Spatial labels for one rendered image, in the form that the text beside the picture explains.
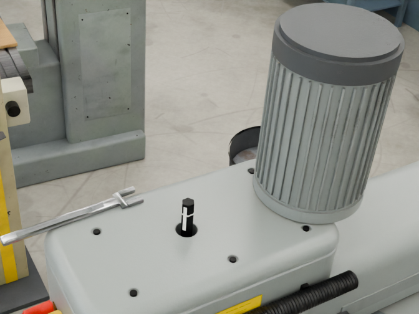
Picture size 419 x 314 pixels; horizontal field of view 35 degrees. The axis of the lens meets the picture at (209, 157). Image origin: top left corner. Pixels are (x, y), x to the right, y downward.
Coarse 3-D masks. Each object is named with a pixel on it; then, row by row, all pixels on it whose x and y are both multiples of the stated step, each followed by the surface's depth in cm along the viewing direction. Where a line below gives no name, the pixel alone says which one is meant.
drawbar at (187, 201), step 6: (186, 198) 107; (186, 204) 105; (192, 204) 105; (192, 210) 106; (192, 216) 107; (186, 222) 107; (192, 222) 108; (186, 228) 108; (192, 228) 109; (180, 234) 110; (186, 234) 109
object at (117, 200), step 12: (120, 192) 115; (132, 192) 116; (96, 204) 112; (108, 204) 112; (120, 204) 112; (132, 204) 113; (60, 216) 109; (72, 216) 109; (84, 216) 110; (24, 228) 106; (36, 228) 106; (48, 228) 107; (0, 240) 104; (12, 240) 104
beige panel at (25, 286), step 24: (0, 96) 274; (0, 120) 281; (0, 144) 287; (0, 168) 295; (0, 192) 301; (0, 216) 309; (0, 264) 327; (24, 264) 335; (0, 288) 334; (24, 288) 335; (0, 312) 322
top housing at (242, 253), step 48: (192, 192) 117; (240, 192) 118; (48, 240) 106; (96, 240) 106; (144, 240) 107; (192, 240) 108; (240, 240) 108; (288, 240) 109; (336, 240) 112; (96, 288) 98; (144, 288) 99; (192, 288) 100; (240, 288) 104; (288, 288) 111
